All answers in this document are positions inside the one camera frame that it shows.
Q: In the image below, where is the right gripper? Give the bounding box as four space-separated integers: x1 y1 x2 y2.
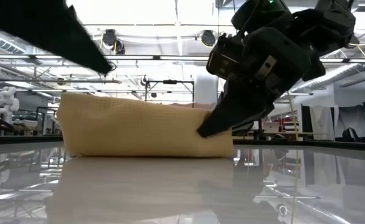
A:
197 26 326 138

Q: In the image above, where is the orange waffle-weave towel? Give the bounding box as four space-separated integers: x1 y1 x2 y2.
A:
56 92 235 158

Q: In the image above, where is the white hanging cloth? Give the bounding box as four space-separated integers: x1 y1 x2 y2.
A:
309 105 336 141

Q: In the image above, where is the white robot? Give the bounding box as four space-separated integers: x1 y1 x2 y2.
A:
0 86 21 135

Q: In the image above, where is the long ceiling light bar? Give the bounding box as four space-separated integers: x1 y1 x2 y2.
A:
0 54 365 64

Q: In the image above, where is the black bag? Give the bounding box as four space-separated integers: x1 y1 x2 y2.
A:
341 126 361 142

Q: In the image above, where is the white curtain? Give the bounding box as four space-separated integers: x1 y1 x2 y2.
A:
336 105 365 138

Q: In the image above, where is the striped ceiling ventilation duct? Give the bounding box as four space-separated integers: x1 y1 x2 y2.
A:
0 29 26 55

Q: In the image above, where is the yellow cable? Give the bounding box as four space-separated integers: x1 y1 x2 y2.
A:
285 91 300 141

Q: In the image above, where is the black ceiling cable reel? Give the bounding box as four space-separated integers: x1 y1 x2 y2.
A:
200 29 217 48
102 29 126 55

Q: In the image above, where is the black metal gantry frame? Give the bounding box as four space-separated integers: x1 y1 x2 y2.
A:
144 79 196 108

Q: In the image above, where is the silver ventilation duct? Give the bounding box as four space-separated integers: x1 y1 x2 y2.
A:
290 51 365 93

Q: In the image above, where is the black aluminium table frame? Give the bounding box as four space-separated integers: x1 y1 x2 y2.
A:
0 134 365 152

